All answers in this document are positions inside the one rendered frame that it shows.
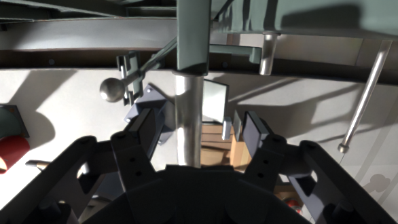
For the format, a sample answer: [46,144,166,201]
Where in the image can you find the grey-green bolt guide bracket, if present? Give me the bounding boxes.
[116,50,146,107]

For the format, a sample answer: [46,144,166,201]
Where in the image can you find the thin grey plate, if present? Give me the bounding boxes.
[232,109,243,143]

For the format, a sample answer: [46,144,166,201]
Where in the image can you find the blue-grey mounting bracket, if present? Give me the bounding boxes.
[124,83,177,160]

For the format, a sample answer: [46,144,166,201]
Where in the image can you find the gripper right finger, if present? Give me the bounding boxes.
[241,111,398,224]

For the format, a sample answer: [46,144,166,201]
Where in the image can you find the dark plate with green disc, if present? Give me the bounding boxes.
[0,104,31,139]

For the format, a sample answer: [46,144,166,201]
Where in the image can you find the short steel peg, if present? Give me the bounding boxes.
[259,31,281,76]

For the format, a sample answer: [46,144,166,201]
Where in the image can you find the grey-green wicket frame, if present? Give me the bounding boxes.
[124,0,398,76]

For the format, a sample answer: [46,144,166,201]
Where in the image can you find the steel drop bolt ball knob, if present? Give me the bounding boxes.
[98,36,179,104]

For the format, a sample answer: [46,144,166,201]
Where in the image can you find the white flat tag plate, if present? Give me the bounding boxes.
[202,79,230,125]

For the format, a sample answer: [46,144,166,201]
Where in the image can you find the small red round object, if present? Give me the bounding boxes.
[285,200,304,216]

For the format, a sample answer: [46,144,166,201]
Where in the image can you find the polished steel round post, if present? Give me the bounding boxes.
[173,72,205,169]

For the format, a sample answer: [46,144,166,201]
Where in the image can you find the long thin steel rod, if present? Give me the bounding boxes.
[337,39,394,154]

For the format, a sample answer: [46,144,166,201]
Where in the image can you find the wooden tool handle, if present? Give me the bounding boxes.
[24,160,51,172]

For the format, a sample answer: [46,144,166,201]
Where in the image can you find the small light grey block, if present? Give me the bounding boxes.
[221,116,234,141]

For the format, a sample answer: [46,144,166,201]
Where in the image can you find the dark brown long rail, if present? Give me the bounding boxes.
[0,47,398,86]

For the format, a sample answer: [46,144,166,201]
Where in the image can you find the brown wooden crate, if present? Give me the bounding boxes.
[200,122,253,172]

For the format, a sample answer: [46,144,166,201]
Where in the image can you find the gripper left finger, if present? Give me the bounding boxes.
[0,107,157,224]

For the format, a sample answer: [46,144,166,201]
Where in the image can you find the red cylinder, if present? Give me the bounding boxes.
[0,135,31,175]

